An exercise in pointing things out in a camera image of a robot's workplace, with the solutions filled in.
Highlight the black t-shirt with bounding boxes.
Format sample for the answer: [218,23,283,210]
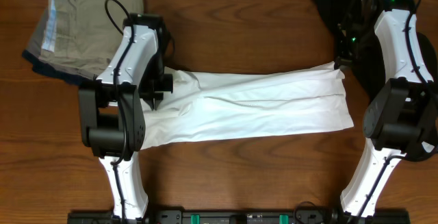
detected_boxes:
[312,0,437,101]

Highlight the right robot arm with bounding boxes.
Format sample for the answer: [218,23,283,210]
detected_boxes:
[320,0,437,223]

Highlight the white printed t-shirt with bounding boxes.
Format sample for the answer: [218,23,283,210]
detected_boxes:
[142,63,354,149]

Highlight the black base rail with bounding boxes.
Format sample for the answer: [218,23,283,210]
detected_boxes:
[66,206,411,224]

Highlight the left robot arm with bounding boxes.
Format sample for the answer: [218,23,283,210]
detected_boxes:
[68,14,173,223]

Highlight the folded navy garment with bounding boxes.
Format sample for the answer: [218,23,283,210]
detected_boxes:
[22,49,95,86]

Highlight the folded khaki trousers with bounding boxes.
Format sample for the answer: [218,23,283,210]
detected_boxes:
[24,0,144,79]

